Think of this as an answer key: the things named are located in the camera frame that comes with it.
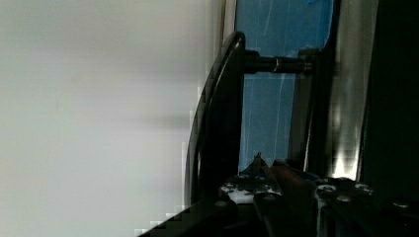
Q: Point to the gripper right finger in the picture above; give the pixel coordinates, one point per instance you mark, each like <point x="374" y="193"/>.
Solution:
<point x="298" y="193"/>

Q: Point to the silver black toaster oven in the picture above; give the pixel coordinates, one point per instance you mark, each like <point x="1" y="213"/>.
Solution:
<point x="328" y="86"/>

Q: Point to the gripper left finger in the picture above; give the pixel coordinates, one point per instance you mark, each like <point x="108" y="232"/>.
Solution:
<point x="258" y="168"/>

